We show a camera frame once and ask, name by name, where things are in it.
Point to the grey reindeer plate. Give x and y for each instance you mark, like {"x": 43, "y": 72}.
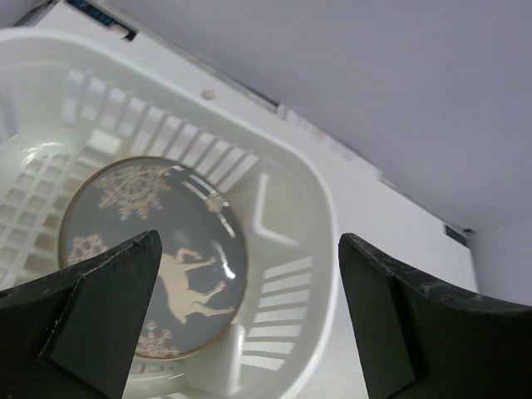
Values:
{"x": 204, "y": 264}

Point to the white plastic dish bin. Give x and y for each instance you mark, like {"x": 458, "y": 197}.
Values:
{"x": 70, "y": 108}

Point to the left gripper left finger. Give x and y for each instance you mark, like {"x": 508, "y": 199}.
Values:
{"x": 73, "y": 333}

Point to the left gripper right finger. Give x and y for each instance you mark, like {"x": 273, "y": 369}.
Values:
{"x": 421, "y": 337}

